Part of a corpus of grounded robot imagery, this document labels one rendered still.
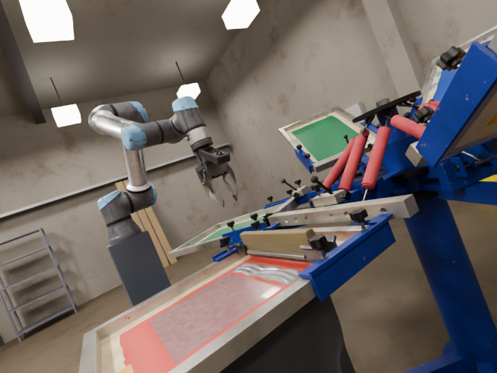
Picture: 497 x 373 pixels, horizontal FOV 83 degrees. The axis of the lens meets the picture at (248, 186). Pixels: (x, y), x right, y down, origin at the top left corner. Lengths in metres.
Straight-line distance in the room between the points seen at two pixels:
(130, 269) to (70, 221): 6.43
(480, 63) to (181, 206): 7.80
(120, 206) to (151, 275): 0.35
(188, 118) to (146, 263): 0.77
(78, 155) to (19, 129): 1.27
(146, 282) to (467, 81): 1.32
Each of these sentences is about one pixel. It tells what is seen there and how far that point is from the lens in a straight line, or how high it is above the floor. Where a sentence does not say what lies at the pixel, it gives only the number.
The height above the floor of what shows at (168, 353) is 0.96.
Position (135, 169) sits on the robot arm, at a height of 1.49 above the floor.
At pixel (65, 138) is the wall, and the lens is 8.19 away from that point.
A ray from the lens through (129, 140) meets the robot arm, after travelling 0.93.
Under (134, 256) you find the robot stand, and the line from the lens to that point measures 1.42.
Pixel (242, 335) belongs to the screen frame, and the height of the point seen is 0.98.
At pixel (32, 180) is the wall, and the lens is 8.00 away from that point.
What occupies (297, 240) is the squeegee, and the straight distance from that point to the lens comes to 0.82.
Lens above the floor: 1.25
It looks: 2 degrees down
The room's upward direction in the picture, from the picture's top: 22 degrees counter-clockwise
